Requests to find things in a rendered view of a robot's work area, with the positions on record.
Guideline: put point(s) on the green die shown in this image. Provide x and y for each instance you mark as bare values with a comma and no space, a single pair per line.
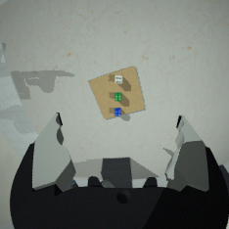
117,96

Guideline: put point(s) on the blue die with white pips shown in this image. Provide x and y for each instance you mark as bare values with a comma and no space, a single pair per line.
117,111

